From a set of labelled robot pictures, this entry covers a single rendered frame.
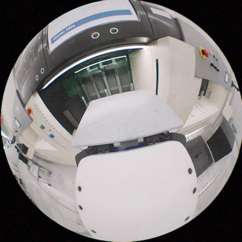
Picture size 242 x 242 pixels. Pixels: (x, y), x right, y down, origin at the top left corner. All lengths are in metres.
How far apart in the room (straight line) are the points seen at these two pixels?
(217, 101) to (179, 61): 1.47
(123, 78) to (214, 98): 1.66
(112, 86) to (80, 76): 0.56
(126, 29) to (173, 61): 0.15
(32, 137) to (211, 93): 3.54
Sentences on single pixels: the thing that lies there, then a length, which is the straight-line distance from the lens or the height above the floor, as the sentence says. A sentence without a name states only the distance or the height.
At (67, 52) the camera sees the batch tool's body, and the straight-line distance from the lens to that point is 0.27.
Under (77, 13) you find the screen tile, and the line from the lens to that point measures 0.34.
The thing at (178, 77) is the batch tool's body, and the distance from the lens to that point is 0.25.
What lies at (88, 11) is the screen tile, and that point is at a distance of 0.33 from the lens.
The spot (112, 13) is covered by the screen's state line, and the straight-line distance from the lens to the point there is 0.29.
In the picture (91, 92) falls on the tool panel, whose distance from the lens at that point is 1.26.
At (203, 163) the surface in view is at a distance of 0.67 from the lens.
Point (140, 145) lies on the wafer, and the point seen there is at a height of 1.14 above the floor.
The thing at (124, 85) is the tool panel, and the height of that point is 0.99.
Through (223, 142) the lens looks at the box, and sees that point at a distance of 0.86.
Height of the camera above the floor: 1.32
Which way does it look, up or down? 44 degrees down
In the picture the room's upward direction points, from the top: 15 degrees counter-clockwise
